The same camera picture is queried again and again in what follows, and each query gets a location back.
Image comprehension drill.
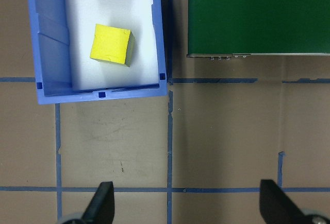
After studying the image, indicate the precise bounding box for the yellow foam block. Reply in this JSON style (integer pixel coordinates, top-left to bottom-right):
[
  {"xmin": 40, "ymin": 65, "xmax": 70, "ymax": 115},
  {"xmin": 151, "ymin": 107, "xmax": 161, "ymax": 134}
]
[{"xmin": 89, "ymin": 23, "xmax": 136, "ymax": 68}]

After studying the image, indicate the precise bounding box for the blue plastic storage bin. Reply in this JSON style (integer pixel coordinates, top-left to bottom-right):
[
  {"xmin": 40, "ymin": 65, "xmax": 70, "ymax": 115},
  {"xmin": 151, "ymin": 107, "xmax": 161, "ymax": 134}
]
[{"xmin": 25, "ymin": 0, "xmax": 168, "ymax": 106}]

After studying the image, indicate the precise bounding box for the green conveyor belt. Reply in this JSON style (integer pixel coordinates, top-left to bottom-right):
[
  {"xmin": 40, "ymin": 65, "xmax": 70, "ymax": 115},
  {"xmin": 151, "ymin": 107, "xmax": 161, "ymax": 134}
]
[{"xmin": 186, "ymin": 0, "xmax": 330, "ymax": 61}]

